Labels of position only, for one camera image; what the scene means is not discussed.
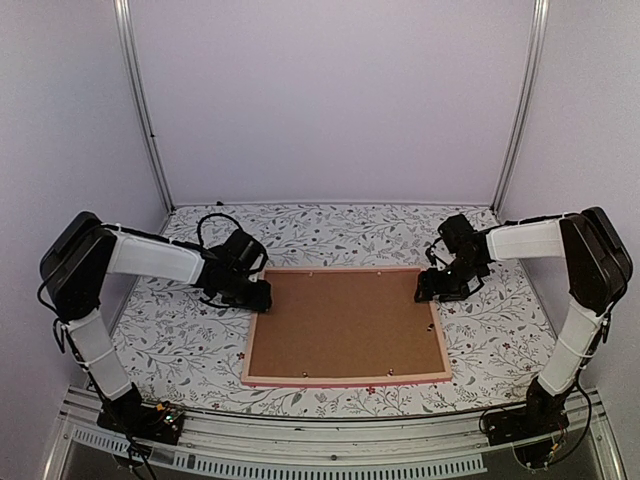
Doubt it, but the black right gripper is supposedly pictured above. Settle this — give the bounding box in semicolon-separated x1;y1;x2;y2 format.
414;256;485;303

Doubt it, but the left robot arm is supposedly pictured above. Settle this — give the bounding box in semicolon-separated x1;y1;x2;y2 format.
37;211;272;434

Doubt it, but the perforated metal strip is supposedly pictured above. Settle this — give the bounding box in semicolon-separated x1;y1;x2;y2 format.
69;425;487;476

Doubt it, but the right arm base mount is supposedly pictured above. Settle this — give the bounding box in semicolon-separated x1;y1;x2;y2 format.
479;407;569;446

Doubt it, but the aluminium front rail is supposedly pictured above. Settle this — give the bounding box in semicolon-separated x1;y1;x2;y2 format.
43;388;627;479

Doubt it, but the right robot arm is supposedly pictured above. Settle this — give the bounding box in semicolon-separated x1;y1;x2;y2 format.
414;206;634;436

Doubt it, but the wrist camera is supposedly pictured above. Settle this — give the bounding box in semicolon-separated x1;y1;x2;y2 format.
212;229;269;275
437;214;476;254

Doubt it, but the right aluminium corner post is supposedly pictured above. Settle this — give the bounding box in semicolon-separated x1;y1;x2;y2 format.
491;0;550;215

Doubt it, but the pink wooden picture frame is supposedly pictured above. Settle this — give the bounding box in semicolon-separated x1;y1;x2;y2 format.
239;266;452;388

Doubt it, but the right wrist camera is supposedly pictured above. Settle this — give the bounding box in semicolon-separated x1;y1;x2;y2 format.
437;214;476;254

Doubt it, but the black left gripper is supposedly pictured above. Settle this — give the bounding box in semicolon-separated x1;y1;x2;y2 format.
222;271;272;314

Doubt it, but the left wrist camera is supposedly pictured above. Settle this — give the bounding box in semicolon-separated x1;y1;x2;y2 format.
212;229;269;275

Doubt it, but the left aluminium corner post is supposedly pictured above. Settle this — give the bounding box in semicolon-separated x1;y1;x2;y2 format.
113;0;175;214

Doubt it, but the brown fibreboard backing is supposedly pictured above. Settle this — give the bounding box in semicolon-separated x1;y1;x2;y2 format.
246;270;445;377

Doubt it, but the aluminium corner post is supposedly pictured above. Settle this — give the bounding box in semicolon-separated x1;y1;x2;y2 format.
113;0;175;214
491;0;550;215

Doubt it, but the floral patterned table cover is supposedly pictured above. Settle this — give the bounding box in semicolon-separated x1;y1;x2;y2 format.
113;204;555;418

